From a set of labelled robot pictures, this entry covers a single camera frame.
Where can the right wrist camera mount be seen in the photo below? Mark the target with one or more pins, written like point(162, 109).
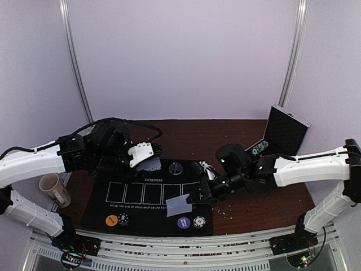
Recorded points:
point(205, 169)

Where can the aluminium corner post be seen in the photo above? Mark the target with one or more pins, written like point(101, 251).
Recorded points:
point(295, 53)
point(66, 20)

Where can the aluminium corner post left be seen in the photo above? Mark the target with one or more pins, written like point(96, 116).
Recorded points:
point(66, 20)

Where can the deck of playing cards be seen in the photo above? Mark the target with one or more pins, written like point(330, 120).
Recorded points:
point(149, 165)

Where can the aluminium front frame rails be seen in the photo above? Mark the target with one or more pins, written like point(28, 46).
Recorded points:
point(248, 251)

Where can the chip stack in case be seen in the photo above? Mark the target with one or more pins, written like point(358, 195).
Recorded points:
point(258, 148)

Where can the poker chip stack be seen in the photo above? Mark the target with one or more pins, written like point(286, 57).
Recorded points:
point(199, 222)

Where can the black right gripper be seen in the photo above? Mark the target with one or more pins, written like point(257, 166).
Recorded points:
point(203, 191)

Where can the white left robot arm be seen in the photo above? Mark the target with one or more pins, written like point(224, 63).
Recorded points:
point(19, 164)

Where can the black green chip stack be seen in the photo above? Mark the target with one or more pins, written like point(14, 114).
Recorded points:
point(123, 219)

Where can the single playing card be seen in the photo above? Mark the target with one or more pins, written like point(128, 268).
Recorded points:
point(178, 205)

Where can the clear acrylic dealer button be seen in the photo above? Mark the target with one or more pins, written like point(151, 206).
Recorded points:
point(175, 168)

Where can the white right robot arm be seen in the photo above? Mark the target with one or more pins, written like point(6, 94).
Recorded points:
point(341, 164)

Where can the beige ceramic mug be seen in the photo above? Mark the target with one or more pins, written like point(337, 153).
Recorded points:
point(53, 187)

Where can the black poker mat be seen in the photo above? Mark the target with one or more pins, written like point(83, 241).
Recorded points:
point(143, 199)

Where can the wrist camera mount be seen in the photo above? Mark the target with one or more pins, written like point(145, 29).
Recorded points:
point(143, 151)
point(205, 169)

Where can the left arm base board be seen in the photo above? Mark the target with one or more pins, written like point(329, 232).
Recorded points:
point(74, 247)

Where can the aluminium corner post right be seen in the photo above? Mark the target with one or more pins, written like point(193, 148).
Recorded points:
point(295, 53)

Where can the purple small blind button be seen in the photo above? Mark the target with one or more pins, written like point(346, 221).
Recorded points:
point(184, 223)

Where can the right arm base board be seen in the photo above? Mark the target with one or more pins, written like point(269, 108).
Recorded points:
point(300, 245)

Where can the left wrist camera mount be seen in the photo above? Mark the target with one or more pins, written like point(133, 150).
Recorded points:
point(143, 151)

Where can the aluminium poker chip case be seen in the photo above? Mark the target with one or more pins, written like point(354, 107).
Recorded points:
point(284, 133)

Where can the orange big blind button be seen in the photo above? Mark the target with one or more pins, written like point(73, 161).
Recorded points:
point(111, 220)

